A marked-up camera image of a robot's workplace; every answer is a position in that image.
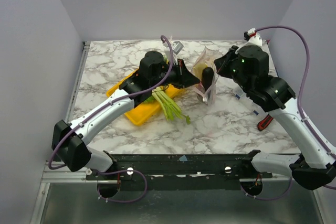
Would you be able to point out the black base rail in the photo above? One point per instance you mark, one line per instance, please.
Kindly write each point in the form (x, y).
(179, 172)

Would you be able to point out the aluminium frame rail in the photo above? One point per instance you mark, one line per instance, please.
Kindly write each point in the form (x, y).
(62, 141)

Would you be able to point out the yellow toy bananas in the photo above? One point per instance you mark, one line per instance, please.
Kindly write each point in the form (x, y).
(198, 69)

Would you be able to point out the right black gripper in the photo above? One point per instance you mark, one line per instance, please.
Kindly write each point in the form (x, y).
(227, 63)

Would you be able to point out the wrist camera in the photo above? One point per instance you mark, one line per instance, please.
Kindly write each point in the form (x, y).
(253, 38)
(177, 46)

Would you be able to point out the red black small tool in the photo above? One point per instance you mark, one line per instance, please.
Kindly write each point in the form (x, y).
(264, 123)

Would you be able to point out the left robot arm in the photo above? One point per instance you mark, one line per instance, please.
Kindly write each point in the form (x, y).
(152, 72)

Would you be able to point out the green toy cabbage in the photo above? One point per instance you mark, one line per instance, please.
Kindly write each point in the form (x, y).
(151, 99)

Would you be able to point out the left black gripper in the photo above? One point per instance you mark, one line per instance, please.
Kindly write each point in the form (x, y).
(185, 78)

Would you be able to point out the clear zip top bag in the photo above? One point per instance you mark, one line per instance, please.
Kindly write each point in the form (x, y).
(207, 97)

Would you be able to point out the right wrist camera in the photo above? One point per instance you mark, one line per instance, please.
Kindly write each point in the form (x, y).
(253, 38)

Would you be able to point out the yellow plastic bin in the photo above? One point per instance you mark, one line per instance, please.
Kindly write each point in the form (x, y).
(144, 111)

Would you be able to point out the green toy celery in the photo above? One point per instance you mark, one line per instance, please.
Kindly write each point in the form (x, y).
(170, 108)

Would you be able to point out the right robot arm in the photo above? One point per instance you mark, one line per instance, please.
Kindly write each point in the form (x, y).
(314, 167)

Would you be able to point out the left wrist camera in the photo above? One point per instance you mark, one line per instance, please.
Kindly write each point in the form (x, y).
(177, 46)

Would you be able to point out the purple toy eggplant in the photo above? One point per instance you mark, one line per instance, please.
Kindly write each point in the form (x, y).
(207, 78)

